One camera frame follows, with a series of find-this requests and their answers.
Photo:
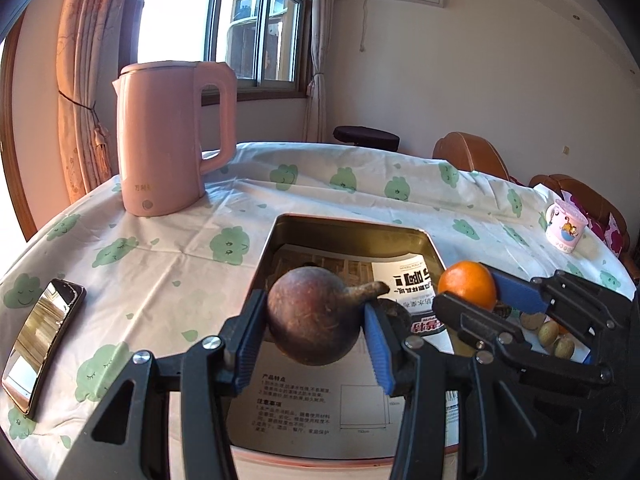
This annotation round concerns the large textured orange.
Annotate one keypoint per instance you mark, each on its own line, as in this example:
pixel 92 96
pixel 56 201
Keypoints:
pixel 465 285

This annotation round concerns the black smartphone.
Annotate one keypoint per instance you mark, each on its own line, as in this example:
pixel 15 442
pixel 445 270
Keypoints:
pixel 40 345

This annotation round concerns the pink electric kettle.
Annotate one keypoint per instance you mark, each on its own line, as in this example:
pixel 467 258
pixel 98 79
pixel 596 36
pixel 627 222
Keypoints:
pixel 160 150

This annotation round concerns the brown leather sofa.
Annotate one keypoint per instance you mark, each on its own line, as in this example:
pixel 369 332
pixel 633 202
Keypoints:
pixel 555 185

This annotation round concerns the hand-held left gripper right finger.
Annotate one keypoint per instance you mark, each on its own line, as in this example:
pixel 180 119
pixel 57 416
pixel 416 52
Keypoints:
pixel 380 350

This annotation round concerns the round brown stemmed fruit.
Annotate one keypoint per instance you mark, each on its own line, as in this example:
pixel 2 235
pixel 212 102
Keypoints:
pixel 310 320

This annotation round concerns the pink patterned curtain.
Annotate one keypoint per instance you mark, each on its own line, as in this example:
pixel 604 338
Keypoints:
pixel 85 85

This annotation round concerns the pink cartoon cup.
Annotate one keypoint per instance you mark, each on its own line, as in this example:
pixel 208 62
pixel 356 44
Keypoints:
pixel 565 227

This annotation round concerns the metal tin box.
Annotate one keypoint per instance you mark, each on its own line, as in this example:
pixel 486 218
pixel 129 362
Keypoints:
pixel 267 255

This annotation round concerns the white tablecloth green cloud print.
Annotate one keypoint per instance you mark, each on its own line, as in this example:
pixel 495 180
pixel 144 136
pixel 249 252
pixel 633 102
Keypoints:
pixel 175 270

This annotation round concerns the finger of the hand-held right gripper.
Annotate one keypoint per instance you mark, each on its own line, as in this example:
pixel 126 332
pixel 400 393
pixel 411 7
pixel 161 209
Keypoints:
pixel 520 292
pixel 470 317

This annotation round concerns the round dark stool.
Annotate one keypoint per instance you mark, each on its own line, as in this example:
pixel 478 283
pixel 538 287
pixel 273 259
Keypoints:
pixel 367 137

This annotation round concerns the pale narrow curtain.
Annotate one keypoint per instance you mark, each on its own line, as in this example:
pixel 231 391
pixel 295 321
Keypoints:
pixel 317 60

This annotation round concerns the sliding glass window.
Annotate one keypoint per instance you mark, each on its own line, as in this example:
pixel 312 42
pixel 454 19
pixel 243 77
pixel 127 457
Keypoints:
pixel 240 25

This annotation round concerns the yellowish longan fruit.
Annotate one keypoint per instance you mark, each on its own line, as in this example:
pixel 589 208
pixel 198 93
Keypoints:
pixel 531 321
pixel 548 333
pixel 564 347

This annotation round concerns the pink floral cushion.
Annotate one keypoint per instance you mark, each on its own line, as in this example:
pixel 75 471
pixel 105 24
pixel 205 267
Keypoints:
pixel 607 227

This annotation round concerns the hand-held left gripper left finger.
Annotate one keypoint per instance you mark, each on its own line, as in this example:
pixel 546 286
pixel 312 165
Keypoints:
pixel 246 350

